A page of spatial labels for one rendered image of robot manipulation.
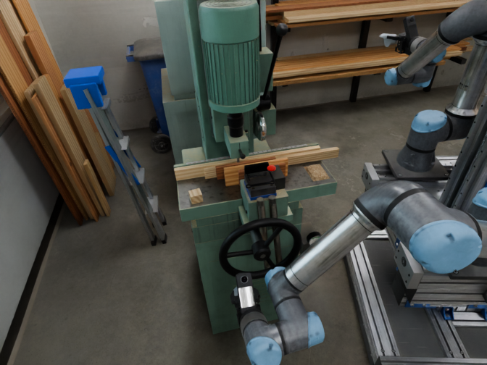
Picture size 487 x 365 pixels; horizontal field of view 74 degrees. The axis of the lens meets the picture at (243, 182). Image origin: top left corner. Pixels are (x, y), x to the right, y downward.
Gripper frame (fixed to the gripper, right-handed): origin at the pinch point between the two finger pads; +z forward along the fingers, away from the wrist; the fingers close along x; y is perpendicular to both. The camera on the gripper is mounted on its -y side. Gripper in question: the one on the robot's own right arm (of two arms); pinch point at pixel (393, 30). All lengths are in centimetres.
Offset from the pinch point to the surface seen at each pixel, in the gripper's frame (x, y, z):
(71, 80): -160, -13, 4
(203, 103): -103, -3, -36
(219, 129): -100, 4, -46
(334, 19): 26, 24, 128
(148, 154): -168, 102, 119
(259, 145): -81, 33, -21
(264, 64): -76, -13, -37
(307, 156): -68, 22, -55
